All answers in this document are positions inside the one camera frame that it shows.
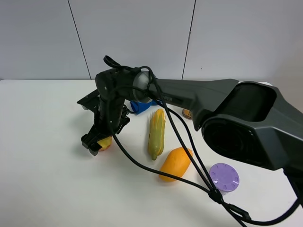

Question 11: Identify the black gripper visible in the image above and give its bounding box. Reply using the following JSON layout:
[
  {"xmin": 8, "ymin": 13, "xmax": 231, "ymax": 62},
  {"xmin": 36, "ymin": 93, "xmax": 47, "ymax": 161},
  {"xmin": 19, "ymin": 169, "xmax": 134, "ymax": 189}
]
[{"xmin": 81, "ymin": 95, "xmax": 130, "ymax": 156}]

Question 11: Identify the yellow red peach toy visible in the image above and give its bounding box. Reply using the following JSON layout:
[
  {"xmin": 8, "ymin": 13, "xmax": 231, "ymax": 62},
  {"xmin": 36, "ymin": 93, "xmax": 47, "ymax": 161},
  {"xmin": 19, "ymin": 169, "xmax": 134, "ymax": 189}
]
[{"xmin": 97, "ymin": 136, "xmax": 112, "ymax": 151}]

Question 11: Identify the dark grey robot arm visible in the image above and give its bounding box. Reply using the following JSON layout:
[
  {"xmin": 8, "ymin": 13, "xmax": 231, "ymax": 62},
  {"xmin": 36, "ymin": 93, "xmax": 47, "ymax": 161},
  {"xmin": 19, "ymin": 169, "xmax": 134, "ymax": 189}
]
[{"xmin": 79, "ymin": 66, "xmax": 303, "ymax": 171}]

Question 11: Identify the blue rolled cloth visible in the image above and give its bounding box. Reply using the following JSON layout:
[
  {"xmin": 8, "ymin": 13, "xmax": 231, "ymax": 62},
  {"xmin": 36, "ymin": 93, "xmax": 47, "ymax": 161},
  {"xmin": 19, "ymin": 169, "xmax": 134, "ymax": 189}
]
[{"xmin": 130, "ymin": 100, "xmax": 158, "ymax": 114}]

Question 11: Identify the corn cob toy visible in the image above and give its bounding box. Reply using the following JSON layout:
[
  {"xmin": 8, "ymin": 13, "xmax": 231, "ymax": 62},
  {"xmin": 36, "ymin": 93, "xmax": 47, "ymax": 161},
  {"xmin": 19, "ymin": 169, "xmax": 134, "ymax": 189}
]
[{"xmin": 147, "ymin": 109, "xmax": 166, "ymax": 161}]

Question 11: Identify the orange mango toy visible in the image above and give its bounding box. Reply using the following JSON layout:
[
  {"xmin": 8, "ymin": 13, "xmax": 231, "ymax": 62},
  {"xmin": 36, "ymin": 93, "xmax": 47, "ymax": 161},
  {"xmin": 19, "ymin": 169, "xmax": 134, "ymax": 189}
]
[{"xmin": 160, "ymin": 147, "xmax": 191, "ymax": 178}]

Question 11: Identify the brown round tin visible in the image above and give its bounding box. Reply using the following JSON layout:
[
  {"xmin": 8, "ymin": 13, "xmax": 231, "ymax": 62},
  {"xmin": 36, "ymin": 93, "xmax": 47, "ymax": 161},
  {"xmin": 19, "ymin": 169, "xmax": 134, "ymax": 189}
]
[{"xmin": 182, "ymin": 109, "xmax": 192, "ymax": 119}]

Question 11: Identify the purple lidded cup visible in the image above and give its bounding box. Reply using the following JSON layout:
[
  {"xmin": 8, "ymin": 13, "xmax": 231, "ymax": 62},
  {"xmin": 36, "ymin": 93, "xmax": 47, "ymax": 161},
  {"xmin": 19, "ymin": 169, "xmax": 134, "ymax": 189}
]
[{"xmin": 209, "ymin": 163, "xmax": 240, "ymax": 195}]

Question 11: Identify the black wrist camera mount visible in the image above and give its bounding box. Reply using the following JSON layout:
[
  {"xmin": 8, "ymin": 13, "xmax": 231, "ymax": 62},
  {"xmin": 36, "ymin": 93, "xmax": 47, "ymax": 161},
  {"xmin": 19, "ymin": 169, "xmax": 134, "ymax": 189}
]
[{"xmin": 77, "ymin": 89, "xmax": 99, "ymax": 112}]

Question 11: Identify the black cable bundle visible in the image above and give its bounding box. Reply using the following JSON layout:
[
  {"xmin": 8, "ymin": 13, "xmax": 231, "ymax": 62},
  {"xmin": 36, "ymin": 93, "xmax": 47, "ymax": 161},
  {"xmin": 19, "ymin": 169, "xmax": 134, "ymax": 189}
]
[{"xmin": 103, "ymin": 55, "xmax": 303, "ymax": 227}]

